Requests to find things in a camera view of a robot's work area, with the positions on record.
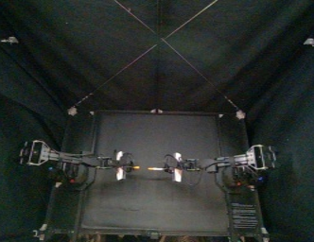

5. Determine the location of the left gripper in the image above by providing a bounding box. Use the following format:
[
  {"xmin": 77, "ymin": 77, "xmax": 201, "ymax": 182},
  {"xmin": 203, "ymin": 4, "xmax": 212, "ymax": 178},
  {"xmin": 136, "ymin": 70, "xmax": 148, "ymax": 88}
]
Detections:
[{"xmin": 110, "ymin": 150, "xmax": 136, "ymax": 182}]

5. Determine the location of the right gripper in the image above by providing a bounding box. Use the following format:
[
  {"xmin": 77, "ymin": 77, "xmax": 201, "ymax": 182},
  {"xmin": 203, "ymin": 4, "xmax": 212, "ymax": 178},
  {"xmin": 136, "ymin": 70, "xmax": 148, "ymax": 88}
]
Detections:
[{"xmin": 164, "ymin": 151, "xmax": 195, "ymax": 183}]

